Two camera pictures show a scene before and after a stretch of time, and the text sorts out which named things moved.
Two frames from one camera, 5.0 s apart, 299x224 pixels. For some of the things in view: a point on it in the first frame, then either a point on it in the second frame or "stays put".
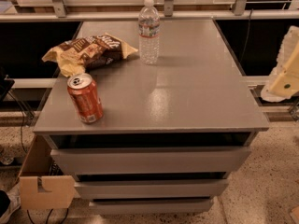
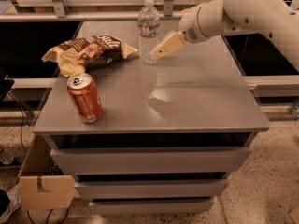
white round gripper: x=286 y=78 → x=189 y=26
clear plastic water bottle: x=149 y=34 stays put
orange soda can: x=86 y=96 stays put
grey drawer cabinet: x=173 y=132 stays put
